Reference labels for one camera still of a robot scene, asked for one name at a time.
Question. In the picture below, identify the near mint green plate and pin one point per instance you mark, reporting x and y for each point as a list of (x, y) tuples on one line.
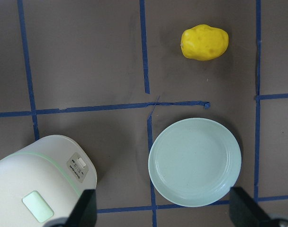
[(194, 162)]

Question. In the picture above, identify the yellow toy fruit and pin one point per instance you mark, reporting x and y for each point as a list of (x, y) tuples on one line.
[(204, 43)]

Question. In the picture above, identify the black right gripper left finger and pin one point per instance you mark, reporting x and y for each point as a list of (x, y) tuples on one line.
[(84, 214)]

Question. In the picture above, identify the cream white rice cooker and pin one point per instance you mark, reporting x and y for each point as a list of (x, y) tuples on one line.
[(41, 183)]

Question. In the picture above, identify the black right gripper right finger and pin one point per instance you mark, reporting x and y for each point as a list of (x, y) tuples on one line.
[(245, 212)]

